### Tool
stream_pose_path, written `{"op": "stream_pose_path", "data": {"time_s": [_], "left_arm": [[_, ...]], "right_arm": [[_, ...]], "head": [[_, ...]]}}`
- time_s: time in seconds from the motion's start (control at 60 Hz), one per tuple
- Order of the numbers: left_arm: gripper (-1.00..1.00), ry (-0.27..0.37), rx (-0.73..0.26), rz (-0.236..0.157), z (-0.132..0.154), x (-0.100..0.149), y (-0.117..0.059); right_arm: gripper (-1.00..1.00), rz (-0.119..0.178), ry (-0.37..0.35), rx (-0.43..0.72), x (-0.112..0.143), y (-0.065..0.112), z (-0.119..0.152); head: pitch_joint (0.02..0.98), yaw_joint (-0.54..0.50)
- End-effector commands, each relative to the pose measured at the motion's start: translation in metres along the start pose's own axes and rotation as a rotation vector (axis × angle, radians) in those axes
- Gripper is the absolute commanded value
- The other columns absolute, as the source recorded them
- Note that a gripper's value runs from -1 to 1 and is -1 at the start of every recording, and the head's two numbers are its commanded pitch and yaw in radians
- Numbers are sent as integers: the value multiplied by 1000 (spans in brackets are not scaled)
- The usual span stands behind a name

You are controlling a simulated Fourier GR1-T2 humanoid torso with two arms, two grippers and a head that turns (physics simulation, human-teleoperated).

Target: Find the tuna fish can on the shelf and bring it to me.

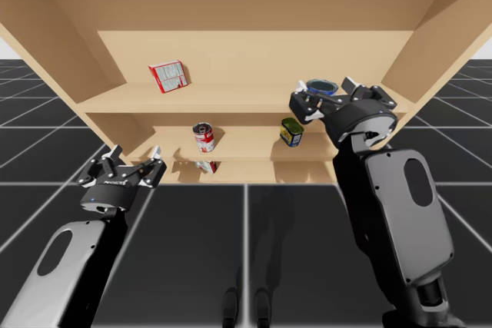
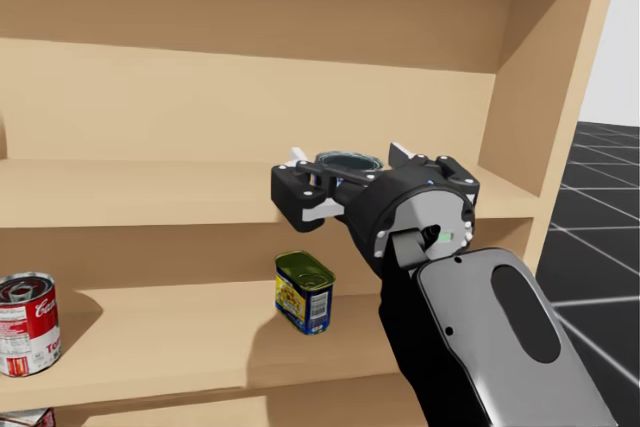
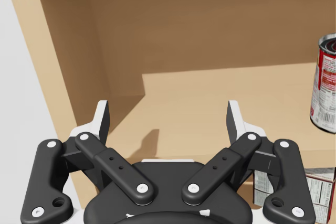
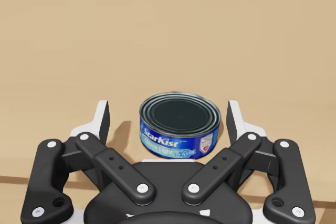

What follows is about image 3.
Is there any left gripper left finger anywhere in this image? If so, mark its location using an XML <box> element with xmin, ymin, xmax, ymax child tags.
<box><xmin>20</xmin><ymin>100</ymin><xmax>158</xmax><ymax>224</ymax></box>

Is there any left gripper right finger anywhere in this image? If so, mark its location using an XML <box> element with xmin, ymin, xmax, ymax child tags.
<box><xmin>181</xmin><ymin>100</ymin><xmax>317</xmax><ymax>224</ymax></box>

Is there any pale wooden shelf unit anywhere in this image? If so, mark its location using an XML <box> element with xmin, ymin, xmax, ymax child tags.
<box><xmin>4</xmin><ymin>0</ymin><xmax>336</xmax><ymax>210</ymax></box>

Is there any red and white can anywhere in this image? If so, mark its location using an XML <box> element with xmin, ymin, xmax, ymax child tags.
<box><xmin>309</xmin><ymin>33</ymin><xmax>336</xmax><ymax>133</ymax></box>

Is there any red and white carton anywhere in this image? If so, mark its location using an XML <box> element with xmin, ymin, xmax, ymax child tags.
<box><xmin>253</xmin><ymin>166</ymin><xmax>336</xmax><ymax>224</ymax></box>

